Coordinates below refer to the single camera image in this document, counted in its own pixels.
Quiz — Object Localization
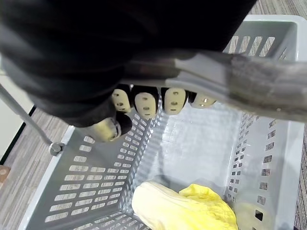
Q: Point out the white panel with black edge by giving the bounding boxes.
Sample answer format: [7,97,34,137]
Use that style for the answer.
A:
[0,54,36,166]

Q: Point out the right robot hand black cloth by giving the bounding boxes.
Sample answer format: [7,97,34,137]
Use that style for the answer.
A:
[0,0,258,144]

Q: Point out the grey metal handle rod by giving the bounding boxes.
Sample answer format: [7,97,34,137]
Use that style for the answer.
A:
[0,82,66,158]

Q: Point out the yellow white napa cabbage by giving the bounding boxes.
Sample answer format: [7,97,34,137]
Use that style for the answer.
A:
[131,181,239,230]

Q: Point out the grey plastic shopping basket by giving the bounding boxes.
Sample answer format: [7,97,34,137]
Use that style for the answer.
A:
[18,14,307,230]

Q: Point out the grey basket carry handle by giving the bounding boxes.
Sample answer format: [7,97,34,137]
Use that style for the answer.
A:
[124,51,307,126]

